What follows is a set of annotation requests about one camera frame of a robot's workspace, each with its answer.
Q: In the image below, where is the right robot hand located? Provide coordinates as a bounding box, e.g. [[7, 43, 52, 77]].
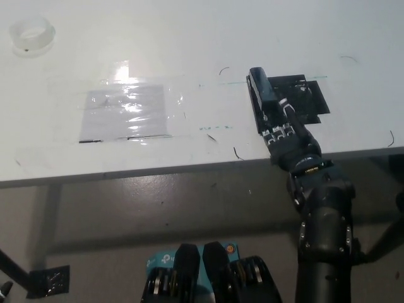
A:
[[261, 98, 334, 174]]

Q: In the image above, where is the robot body with teal tops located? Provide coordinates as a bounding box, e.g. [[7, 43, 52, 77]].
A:
[[140, 242, 283, 303]]

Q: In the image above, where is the paper sheet under clear film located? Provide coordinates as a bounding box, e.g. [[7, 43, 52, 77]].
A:
[[78, 83, 169, 144]]

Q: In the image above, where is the black floor tape patch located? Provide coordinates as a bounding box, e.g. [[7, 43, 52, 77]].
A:
[[25, 264, 71, 299]]

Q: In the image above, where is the black table leg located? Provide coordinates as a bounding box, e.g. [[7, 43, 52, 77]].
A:
[[0, 249, 34, 293], [359, 220, 404, 264]]

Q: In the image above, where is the clear tape roll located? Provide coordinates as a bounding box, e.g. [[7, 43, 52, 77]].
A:
[[8, 16, 57, 58]]

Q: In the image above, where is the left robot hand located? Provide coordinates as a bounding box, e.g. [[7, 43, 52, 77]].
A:
[[0, 280, 14, 299]]

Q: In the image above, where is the black tape mark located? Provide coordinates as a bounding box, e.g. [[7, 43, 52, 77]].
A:
[[268, 73, 331, 126]]

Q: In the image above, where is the black desk stapler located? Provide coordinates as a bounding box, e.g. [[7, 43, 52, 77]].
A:
[[245, 66, 285, 135]]

